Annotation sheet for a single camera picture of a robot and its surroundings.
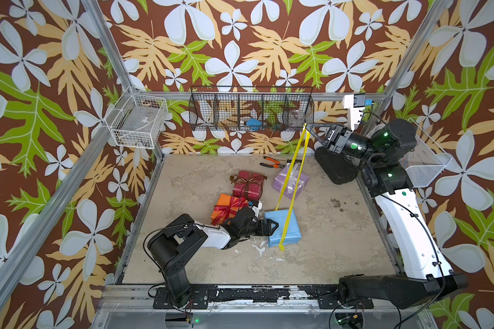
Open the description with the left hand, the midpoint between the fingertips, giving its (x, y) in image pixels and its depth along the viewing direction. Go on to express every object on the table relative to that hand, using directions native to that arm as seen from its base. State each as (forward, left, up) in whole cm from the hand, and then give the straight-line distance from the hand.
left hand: (272, 223), depth 88 cm
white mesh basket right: (+12, -54, +27) cm, 62 cm away
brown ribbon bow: (+23, +17, +2) cm, 29 cm away
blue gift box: (-6, -8, +2) cm, 10 cm away
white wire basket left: (+33, +57, +29) cm, 72 cm away
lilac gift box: (+20, -8, +4) cm, 22 cm away
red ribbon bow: (+5, +20, +3) cm, 21 cm away
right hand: (+3, -4, +49) cm, 49 cm away
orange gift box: (+10, +22, +2) cm, 25 cm away
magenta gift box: (+19, +10, +2) cm, 22 cm away
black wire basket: (+48, +9, +26) cm, 55 cm away
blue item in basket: (+39, +8, +23) cm, 46 cm away
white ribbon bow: (+24, -13, +3) cm, 27 cm away
